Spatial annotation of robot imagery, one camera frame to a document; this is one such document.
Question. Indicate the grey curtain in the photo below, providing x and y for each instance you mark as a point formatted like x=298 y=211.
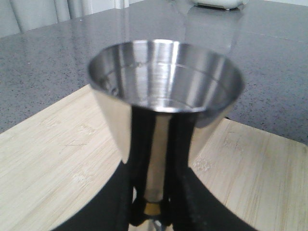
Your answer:
x=20 y=16

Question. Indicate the white appliance on counter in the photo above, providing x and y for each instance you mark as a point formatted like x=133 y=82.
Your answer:
x=221 y=4

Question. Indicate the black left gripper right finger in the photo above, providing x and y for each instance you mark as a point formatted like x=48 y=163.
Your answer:
x=195 y=208

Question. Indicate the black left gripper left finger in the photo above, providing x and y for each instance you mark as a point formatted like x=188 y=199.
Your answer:
x=108 y=210

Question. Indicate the steel hourglass jigger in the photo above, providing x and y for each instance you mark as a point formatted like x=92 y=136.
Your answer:
x=161 y=100

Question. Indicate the light wooden cutting board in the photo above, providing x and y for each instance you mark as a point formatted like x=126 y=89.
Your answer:
x=54 y=162

